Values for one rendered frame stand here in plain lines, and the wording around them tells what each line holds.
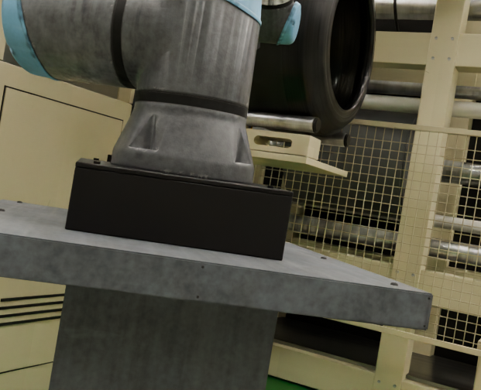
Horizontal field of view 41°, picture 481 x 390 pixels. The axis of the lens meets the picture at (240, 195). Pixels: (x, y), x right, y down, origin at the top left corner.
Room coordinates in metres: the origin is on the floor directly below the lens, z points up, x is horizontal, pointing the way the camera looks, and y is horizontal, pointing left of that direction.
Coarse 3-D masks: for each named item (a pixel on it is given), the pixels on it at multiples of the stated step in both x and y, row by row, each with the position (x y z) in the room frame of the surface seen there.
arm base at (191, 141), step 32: (160, 96) 0.80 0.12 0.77; (192, 96) 0.79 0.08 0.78; (128, 128) 0.82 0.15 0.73; (160, 128) 0.79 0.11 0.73; (192, 128) 0.78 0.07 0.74; (224, 128) 0.80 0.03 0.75; (128, 160) 0.79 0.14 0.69; (160, 160) 0.77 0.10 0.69; (192, 160) 0.77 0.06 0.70; (224, 160) 0.79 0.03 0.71
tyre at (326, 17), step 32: (320, 0) 1.71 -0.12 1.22; (352, 0) 2.12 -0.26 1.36; (320, 32) 1.72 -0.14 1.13; (352, 32) 2.18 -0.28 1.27; (256, 64) 1.79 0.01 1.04; (288, 64) 1.74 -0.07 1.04; (320, 64) 1.74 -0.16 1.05; (352, 64) 2.20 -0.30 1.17; (256, 96) 1.85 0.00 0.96; (288, 96) 1.80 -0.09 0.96; (320, 96) 1.79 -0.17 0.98; (352, 96) 2.15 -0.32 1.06; (320, 128) 1.90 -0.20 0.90
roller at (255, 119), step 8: (248, 112) 1.89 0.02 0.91; (256, 112) 1.88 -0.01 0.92; (264, 112) 1.87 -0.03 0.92; (248, 120) 1.88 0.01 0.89; (256, 120) 1.87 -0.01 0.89; (264, 120) 1.86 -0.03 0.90; (272, 120) 1.85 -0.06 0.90; (280, 120) 1.84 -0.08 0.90; (288, 120) 1.82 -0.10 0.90; (296, 120) 1.81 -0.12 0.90; (304, 120) 1.80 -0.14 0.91; (312, 120) 1.79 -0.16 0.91; (320, 120) 1.81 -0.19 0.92; (280, 128) 1.85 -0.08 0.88; (288, 128) 1.84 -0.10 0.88; (296, 128) 1.82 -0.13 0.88; (304, 128) 1.81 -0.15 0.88; (312, 128) 1.80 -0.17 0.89
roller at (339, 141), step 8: (256, 128) 2.18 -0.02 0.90; (264, 128) 2.17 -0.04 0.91; (312, 136) 2.09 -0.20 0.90; (320, 136) 2.08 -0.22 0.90; (328, 136) 2.06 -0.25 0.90; (336, 136) 2.05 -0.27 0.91; (344, 136) 2.04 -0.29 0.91; (328, 144) 2.07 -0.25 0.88; (336, 144) 2.06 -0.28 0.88; (344, 144) 2.04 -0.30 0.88
